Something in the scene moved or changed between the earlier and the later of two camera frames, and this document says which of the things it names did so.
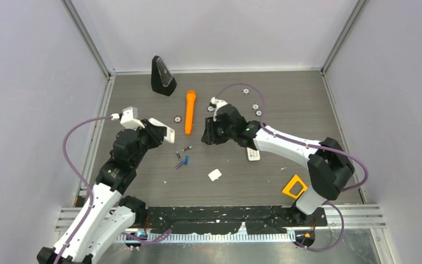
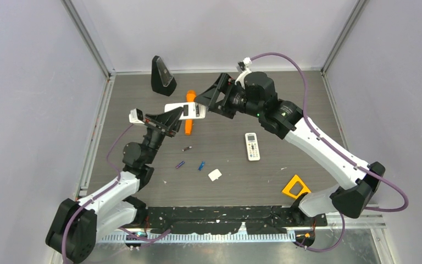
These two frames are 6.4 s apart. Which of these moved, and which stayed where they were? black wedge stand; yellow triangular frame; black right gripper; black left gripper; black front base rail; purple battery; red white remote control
Moved: red white remote control; black right gripper; black left gripper
Stayed: black front base rail; yellow triangular frame; purple battery; black wedge stand
